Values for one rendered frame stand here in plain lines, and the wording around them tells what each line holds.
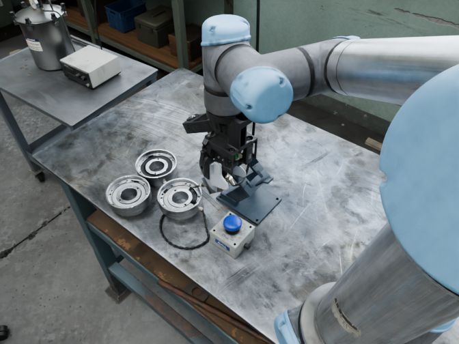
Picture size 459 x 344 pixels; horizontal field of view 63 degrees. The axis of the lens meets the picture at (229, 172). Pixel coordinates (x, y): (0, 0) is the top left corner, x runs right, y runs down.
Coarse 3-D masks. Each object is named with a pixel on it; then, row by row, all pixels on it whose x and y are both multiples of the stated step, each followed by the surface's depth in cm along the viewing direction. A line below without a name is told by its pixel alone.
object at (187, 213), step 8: (168, 184) 91; (176, 184) 91; (184, 184) 91; (192, 184) 91; (160, 192) 89; (176, 192) 90; (184, 192) 90; (200, 192) 88; (160, 200) 88; (168, 200) 88; (200, 200) 87; (160, 208) 87; (168, 208) 86; (192, 208) 85; (168, 216) 88; (176, 216) 85; (184, 216) 86
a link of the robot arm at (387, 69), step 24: (312, 48) 53; (336, 48) 50; (360, 48) 46; (384, 48) 42; (408, 48) 39; (432, 48) 36; (456, 48) 34; (312, 72) 52; (336, 72) 49; (360, 72) 45; (384, 72) 41; (408, 72) 38; (432, 72) 35; (360, 96) 48; (384, 96) 43; (408, 96) 39
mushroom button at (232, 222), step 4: (228, 216) 79; (232, 216) 79; (236, 216) 79; (224, 220) 78; (228, 220) 78; (232, 220) 78; (236, 220) 78; (240, 220) 78; (224, 224) 78; (228, 224) 78; (232, 224) 78; (236, 224) 78; (240, 224) 78; (228, 228) 77; (232, 228) 77; (236, 228) 77
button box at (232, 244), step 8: (224, 216) 83; (248, 224) 81; (216, 232) 80; (224, 232) 80; (232, 232) 79; (240, 232) 80; (248, 232) 80; (216, 240) 80; (224, 240) 78; (232, 240) 78; (240, 240) 78; (248, 240) 81; (224, 248) 80; (232, 248) 78; (240, 248) 80; (248, 248) 80; (232, 256) 80
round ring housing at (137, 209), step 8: (128, 176) 92; (136, 176) 92; (112, 184) 90; (120, 184) 91; (144, 184) 92; (112, 192) 90; (120, 192) 90; (128, 192) 92; (136, 192) 91; (112, 200) 89; (120, 200) 88; (136, 200) 88; (144, 200) 86; (112, 208) 86; (120, 208) 85; (128, 208) 85; (136, 208) 86; (144, 208) 88
